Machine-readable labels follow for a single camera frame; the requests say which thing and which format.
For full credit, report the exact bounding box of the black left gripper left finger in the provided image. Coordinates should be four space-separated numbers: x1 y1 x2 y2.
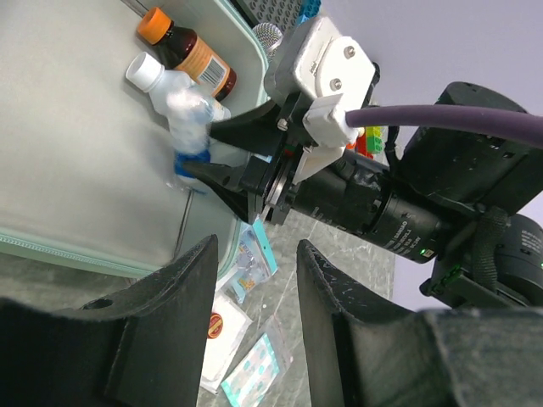
1 235 218 406

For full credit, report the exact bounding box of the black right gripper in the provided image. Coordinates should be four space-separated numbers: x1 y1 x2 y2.
182 92 450 264

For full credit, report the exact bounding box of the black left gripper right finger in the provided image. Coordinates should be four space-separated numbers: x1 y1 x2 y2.
296 240 542 406

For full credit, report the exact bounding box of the blue white bandage roll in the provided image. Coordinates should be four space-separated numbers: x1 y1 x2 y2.
165 84 214 191

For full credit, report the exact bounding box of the white gauze packet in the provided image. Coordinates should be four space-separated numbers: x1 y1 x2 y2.
200 291 252 394

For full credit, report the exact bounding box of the brown orange-cap medicine bottle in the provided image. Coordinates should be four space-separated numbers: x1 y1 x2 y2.
137 7 237 102

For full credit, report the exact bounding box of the white green-label bottle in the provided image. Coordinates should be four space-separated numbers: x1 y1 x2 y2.
126 52 231 125

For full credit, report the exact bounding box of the mint green medicine case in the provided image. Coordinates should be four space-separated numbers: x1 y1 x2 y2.
1 1 242 277

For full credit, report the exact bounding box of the small red balm tin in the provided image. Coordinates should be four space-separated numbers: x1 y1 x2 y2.
207 312 224 339

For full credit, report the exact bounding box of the teal band-aid bag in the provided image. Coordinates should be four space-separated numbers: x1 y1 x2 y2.
221 315 293 407

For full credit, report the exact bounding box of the blue-topped small bag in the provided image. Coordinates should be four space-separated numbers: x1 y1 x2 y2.
216 219 278 304

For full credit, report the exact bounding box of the purple glitter microphone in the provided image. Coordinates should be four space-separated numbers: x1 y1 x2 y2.
252 22 283 63

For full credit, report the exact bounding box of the colourful brick toy car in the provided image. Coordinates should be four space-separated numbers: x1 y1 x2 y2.
346 126 385 159

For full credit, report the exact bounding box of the grey building baseplate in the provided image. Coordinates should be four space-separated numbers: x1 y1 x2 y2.
229 0 302 28

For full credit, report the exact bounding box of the blue brick stack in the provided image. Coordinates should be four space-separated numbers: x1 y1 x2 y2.
297 0 322 24

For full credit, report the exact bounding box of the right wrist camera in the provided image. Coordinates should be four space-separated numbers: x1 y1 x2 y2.
264 14 377 149

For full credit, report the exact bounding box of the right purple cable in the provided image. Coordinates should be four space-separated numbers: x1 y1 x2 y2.
346 104 543 150

